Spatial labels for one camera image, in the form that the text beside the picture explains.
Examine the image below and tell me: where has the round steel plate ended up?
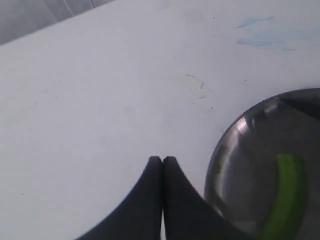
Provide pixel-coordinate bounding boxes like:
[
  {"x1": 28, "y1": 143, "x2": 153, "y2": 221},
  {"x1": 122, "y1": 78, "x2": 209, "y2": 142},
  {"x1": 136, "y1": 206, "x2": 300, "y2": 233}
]
[{"x1": 204, "y1": 88, "x2": 320, "y2": 240}]

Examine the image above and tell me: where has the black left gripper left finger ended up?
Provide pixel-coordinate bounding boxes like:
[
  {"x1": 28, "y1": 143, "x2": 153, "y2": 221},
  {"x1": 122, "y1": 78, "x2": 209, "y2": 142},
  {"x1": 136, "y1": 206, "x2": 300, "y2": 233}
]
[{"x1": 80, "y1": 156, "x2": 163, "y2": 240}]

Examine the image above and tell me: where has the green chili pepper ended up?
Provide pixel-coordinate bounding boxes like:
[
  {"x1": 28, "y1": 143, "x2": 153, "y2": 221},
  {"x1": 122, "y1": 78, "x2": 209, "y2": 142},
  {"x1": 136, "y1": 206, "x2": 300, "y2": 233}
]
[{"x1": 258, "y1": 154, "x2": 308, "y2": 240}]

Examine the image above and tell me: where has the white backdrop curtain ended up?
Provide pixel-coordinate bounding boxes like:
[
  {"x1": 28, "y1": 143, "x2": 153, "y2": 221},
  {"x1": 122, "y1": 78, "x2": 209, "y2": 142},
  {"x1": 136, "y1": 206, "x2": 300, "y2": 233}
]
[{"x1": 0, "y1": 0, "x2": 110, "y2": 45}]

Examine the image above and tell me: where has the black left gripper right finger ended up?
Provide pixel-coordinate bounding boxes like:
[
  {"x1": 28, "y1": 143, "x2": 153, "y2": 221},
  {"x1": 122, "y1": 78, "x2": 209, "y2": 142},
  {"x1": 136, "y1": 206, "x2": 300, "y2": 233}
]
[{"x1": 162, "y1": 156, "x2": 252, "y2": 240}]

